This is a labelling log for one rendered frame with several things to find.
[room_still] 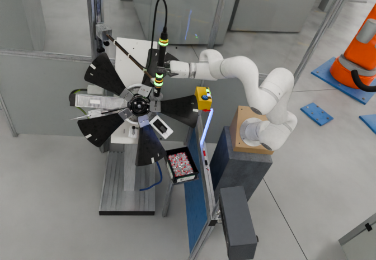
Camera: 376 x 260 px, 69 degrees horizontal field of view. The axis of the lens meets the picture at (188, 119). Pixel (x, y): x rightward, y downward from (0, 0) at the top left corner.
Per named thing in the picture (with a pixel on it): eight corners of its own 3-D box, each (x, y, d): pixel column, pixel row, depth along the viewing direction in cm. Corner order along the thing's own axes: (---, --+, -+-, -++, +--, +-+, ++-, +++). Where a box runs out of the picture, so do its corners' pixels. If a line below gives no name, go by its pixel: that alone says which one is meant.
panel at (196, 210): (182, 168, 265) (195, 120, 220) (183, 168, 265) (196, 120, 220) (189, 258, 208) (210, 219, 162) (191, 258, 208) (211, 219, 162)
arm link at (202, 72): (197, 60, 144) (195, 78, 144) (221, 63, 146) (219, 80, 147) (193, 62, 152) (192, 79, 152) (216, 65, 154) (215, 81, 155)
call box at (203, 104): (193, 97, 210) (196, 85, 203) (206, 98, 212) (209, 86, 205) (195, 110, 199) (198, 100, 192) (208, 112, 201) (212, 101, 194)
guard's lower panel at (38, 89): (13, 131, 270) (-19, 50, 208) (259, 143, 317) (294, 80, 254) (12, 133, 268) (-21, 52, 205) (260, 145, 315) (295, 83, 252)
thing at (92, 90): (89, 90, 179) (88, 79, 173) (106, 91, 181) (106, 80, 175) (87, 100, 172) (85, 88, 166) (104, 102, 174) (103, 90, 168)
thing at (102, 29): (94, 34, 185) (94, 22, 179) (104, 32, 189) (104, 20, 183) (102, 42, 180) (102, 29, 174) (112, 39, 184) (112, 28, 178)
